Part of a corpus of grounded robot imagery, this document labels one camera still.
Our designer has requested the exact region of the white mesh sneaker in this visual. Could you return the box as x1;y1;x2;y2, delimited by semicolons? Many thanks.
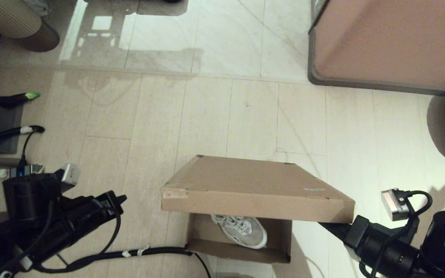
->
211;214;268;249

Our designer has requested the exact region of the brown cardboard shoe box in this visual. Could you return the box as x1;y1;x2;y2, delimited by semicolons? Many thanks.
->
161;154;355;264

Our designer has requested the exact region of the grey power inverter box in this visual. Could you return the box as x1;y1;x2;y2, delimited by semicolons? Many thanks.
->
10;164;46;179

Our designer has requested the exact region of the black green-tipped stick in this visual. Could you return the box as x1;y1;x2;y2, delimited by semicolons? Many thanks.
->
0;92;41;108

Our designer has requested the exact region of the pink cabinet with grey edge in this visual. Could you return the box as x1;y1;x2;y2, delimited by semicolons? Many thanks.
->
307;0;445;96

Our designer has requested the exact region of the grey cloth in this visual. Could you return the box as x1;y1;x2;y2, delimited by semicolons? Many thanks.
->
24;0;49;17

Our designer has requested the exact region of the beige ribbed round pouf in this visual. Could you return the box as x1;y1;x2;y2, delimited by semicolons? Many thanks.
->
0;0;61;53

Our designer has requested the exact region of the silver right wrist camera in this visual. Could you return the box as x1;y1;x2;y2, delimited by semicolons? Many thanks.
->
381;188;411;221

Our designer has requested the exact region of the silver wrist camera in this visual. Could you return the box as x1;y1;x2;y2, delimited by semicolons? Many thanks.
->
381;188;411;221
60;163;81;190

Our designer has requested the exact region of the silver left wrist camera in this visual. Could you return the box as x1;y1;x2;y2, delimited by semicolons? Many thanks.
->
60;163;81;190

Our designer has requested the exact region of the black coiled cable conduit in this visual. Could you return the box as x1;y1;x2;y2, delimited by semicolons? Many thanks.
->
33;247;211;278

